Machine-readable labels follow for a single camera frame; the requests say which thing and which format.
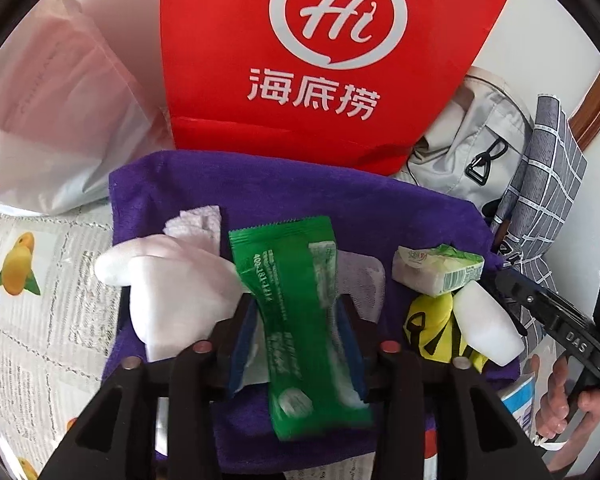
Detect thin white cloth sheet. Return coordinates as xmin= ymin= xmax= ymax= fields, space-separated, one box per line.
xmin=330 ymin=251 xmax=387 ymax=325

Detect light green tissue packet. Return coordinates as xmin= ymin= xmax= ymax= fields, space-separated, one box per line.
xmin=392 ymin=243 xmax=485 ymax=297

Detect purple towel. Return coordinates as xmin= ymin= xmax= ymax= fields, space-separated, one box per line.
xmin=102 ymin=150 xmax=523 ymax=473

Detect grey checked cloth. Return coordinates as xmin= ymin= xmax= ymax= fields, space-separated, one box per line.
xmin=490 ymin=92 xmax=588 ymax=361

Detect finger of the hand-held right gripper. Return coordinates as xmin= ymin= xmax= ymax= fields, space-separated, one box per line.
xmin=482 ymin=269 xmax=600 ymax=366

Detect white sponge block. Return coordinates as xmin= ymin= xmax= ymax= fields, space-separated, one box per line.
xmin=452 ymin=280 xmax=523 ymax=366

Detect yellow pouch with black stripe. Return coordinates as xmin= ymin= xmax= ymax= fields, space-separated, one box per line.
xmin=402 ymin=291 xmax=493 ymax=373

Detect person's right hand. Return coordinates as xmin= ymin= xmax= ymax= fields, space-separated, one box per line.
xmin=534 ymin=354 xmax=600 ymax=437

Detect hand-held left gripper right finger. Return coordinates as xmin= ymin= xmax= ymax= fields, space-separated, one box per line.
xmin=332 ymin=292 xmax=551 ymax=480

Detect white plastic bag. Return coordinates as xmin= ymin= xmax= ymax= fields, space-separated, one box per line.
xmin=0 ymin=0 xmax=173 ymax=211

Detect red paper bag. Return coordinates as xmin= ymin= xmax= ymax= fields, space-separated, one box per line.
xmin=160 ymin=0 xmax=518 ymax=176

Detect blue wet wipes packet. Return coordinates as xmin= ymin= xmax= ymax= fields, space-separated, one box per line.
xmin=500 ymin=372 xmax=540 ymax=443

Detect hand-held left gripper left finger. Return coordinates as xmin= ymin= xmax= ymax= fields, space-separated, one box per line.
xmin=39 ymin=297 xmax=261 ymax=480

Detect crumpled white tissue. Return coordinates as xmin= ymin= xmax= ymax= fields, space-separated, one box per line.
xmin=162 ymin=205 xmax=224 ymax=256

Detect grey backpack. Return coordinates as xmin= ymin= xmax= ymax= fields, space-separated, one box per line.
xmin=395 ymin=66 xmax=536 ymax=206

